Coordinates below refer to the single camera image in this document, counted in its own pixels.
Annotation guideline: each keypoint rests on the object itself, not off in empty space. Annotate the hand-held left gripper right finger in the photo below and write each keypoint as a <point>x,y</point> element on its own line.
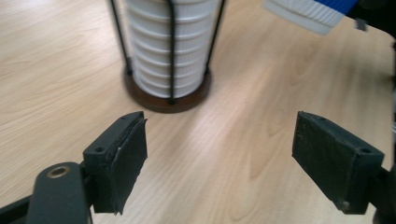
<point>330,161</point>

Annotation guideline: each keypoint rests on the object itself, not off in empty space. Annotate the stack of white paper cups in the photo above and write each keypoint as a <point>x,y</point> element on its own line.
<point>155,46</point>

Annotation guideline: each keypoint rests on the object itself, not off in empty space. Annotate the blue banded white paper cup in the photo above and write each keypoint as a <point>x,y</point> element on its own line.
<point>306,15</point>

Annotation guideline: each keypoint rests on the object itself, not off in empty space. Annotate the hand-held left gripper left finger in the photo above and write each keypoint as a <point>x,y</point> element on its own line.
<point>124,161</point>

